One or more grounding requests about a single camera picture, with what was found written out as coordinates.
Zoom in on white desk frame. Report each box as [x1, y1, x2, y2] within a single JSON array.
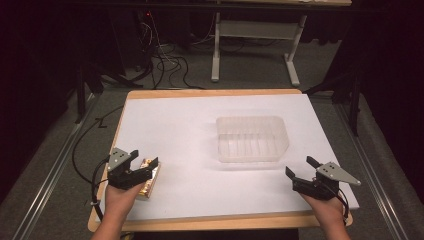
[[210, 0, 353, 89]]

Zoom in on clear plastic container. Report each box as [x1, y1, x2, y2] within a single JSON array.
[[215, 115, 291, 164]]

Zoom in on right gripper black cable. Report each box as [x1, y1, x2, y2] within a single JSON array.
[[331, 185, 351, 225]]

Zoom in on person's right hand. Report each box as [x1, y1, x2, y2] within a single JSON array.
[[298, 191, 346, 222]]

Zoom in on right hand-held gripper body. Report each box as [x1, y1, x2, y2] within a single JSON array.
[[291, 161, 362, 201]]

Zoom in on tangle of floor cables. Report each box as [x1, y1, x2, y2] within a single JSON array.
[[136, 11, 206, 91]]

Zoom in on person's left hand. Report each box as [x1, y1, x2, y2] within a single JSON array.
[[104, 181, 147, 218]]

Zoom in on long black floor cable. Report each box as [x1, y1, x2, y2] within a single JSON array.
[[71, 104, 125, 185]]

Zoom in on aluminium floor rail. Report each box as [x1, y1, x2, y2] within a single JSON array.
[[333, 102, 401, 240], [12, 92, 103, 240]]

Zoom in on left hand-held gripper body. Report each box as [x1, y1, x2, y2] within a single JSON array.
[[106, 147, 150, 191]]

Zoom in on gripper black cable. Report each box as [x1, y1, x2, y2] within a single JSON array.
[[331, 185, 351, 225], [89, 155, 112, 222]]

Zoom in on black metal stand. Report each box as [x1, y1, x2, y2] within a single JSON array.
[[73, 61, 105, 125], [302, 64, 364, 137]]

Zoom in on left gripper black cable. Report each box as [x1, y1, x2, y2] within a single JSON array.
[[89, 155, 112, 222]]

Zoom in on small brown block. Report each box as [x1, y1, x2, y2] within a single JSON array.
[[137, 157, 162, 201]]

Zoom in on white table mat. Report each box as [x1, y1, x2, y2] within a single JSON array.
[[96, 93, 361, 222]]

